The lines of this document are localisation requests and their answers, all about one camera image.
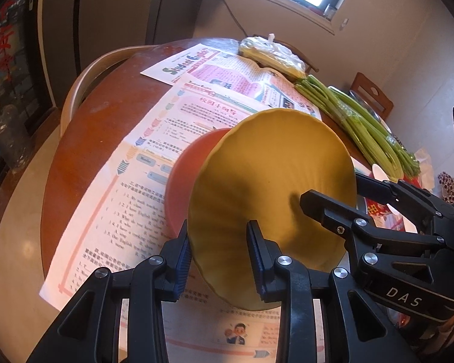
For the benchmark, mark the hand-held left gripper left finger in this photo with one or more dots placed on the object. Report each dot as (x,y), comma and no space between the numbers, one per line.
(182,268)

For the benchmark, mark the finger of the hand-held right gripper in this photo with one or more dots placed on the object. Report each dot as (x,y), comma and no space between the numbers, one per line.
(412,204)
(336,215)

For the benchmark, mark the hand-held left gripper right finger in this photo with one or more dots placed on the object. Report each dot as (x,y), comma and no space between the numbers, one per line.
(260,272)

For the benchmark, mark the yellow plate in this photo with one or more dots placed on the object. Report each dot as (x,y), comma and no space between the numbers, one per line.
(272,166)

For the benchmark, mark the red packet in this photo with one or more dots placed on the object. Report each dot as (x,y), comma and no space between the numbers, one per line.
(378,211)

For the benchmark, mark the white tissue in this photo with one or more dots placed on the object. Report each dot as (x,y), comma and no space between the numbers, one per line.
(423,166)

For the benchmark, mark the dark beaded ornament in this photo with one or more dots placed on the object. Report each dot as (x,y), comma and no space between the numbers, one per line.
(447,185)

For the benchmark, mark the slim celery bunch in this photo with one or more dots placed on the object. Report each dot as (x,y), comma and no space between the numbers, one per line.
(386,140)

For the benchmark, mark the newspaper sheet with arrow border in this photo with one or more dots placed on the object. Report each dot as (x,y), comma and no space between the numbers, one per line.
(136,204)

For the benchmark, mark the orange plate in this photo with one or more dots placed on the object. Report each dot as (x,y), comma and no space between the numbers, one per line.
(185,181)

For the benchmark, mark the large celery bunch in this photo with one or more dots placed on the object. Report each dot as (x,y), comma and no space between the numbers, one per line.
(348,128)

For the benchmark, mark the metal basin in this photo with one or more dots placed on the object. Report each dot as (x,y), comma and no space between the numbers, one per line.
(367,104)

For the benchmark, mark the brown slotted wooden chair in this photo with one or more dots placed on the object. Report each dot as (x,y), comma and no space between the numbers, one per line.
(374,90)

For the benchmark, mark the plastic bag of yellow noodles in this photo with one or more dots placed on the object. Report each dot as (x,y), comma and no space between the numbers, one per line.
(272,55)

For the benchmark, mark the pink illustrated newspaper spread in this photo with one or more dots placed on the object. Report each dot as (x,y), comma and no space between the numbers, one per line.
(230,75)

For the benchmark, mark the small jar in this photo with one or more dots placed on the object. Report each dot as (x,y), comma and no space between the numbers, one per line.
(329,10)

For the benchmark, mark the light wooden chair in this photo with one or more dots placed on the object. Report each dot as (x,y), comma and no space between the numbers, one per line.
(98,64)

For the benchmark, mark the grey refrigerator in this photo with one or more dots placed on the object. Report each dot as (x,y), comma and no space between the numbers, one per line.
(109,15)

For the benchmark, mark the glass door with red decals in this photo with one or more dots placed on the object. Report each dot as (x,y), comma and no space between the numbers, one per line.
(7,64)

